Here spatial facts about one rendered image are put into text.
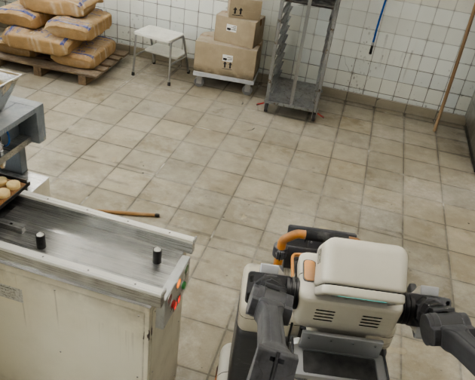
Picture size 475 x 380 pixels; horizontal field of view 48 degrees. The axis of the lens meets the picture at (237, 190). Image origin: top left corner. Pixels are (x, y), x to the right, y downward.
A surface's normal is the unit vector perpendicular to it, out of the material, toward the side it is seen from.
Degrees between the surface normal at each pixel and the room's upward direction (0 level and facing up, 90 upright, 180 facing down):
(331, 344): 91
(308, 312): 99
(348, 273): 43
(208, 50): 88
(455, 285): 0
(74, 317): 90
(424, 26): 90
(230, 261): 0
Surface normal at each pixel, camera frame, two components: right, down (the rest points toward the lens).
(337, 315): -0.09, 0.66
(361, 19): -0.26, 0.51
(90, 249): 0.11, -0.83
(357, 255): 0.04, -0.24
